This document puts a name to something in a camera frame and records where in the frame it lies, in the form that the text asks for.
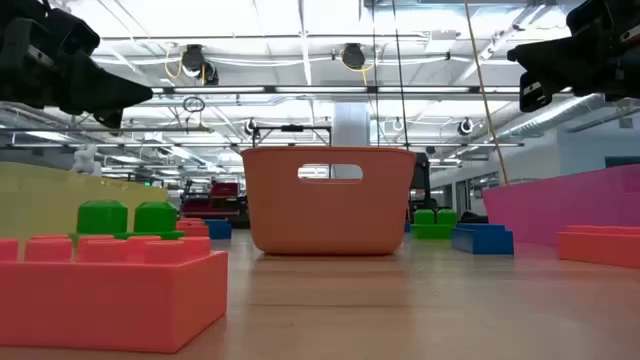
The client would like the yellow translucent bin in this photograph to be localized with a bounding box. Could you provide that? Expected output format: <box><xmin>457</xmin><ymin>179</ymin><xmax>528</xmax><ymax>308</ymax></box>
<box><xmin>0</xmin><ymin>161</ymin><xmax>170</xmax><ymax>241</ymax></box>

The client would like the thin black hanging cable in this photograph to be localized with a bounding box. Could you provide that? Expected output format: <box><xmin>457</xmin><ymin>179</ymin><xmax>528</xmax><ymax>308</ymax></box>
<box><xmin>370</xmin><ymin>0</ymin><xmax>380</xmax><ymax>149</ymax></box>

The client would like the red bin cart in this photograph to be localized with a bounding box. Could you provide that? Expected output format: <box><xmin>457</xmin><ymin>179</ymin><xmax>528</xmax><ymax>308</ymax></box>
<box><xmin>179</xmin><ymin>180</ymin><xmax>249</xmax><ymax>221</ymax></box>

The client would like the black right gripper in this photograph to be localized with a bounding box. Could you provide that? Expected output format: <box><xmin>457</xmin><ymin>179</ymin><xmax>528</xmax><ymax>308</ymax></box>
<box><xmin>506</xmin><ymin>0</ymin><xmax>640</xmax><ymax>114</ymax></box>

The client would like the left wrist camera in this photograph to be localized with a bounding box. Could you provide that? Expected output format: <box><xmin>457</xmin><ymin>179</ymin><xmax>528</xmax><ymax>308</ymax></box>
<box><xmin>47</xmin><ymin>7</ymin><xmax>102</xmax><ymax>57</ymax></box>

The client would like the black background lump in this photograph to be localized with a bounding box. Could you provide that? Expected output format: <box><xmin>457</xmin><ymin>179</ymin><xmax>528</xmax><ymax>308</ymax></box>
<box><xmin>459</xmin><ymin>210</ymin><xmax>490</xmax><ymax>225</ymax></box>

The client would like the orange plastic bin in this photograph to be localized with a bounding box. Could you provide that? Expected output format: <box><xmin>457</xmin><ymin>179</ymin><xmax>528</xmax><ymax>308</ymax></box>
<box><xmin>241</xmin><ymin>146</ymin><xmax>418</xmax><ymax>256</ymax></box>

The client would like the green toy brick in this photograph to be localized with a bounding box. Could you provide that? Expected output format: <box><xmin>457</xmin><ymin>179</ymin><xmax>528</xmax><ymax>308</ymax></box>
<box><xmin>69</xmin><ymin>199</ymin><xmax>186</xmax><ymax>242</ymax></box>
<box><xmin>410</xmin><ymin>208</ymin><xmax>459</xmax><ymax>241</ymax></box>

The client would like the white building column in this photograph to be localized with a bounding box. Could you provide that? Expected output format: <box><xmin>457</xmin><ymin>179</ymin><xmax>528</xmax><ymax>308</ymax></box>
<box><xmin>332</xmin><ymin>102</ymin><xmax>372</xmax><ymax>149</ymax></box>

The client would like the orange toy brick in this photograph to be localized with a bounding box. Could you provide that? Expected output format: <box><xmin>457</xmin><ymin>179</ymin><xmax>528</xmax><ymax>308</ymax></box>
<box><xmin>0</xmin><ymin>235</ymin><xmax>230</xmax><ymax>355</ymax></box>
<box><xmin>557</xmin><ymin>224</ymin><xmax>640</xmax><ymax>270</ymax></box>
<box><xmin>175</xmin><ymin>217</ymin><xmax>211</xmax><ymax>238</ymax></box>

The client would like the black ceiling cable loop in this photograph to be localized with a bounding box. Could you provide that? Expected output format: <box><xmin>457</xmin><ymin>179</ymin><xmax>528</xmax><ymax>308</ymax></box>
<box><xmin>181</xmin><ymin>95</ymin><xmax>207</xmax><ymax>114</ymax></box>

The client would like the yellow hanging cable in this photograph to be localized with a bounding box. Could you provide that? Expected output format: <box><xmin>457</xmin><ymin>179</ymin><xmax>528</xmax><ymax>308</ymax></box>
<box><xmin>463</xmin><ymin>0</ymin><xmax>510</xmax><ymax>186</ymax></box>

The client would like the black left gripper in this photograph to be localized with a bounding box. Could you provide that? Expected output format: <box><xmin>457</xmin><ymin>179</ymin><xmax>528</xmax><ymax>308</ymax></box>
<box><xmin>0</xmin><ymin>0</ymin><xmax>154</xmax><ymax>130</ymax></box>

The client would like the black camera stand frame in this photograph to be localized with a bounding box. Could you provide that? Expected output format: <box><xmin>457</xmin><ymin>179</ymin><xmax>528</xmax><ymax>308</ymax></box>
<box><xmin>251</xmin><ymin>123</ymin><xmax>334</xmax><ymax>149</ymax></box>

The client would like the pink translucent bin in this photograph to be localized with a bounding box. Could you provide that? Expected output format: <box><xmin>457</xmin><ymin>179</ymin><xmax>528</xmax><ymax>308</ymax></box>
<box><xmin>482</xmin><ymin>163</ymin><xmax>640</xmax><ymax>247</ymax></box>

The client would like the long ceiling light rail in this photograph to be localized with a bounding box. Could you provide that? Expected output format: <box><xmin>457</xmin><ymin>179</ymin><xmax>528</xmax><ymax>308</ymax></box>
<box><xmin>149</xmin><ymin>84</ymin><xmax>524</xmax><ymax>96</ymax></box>

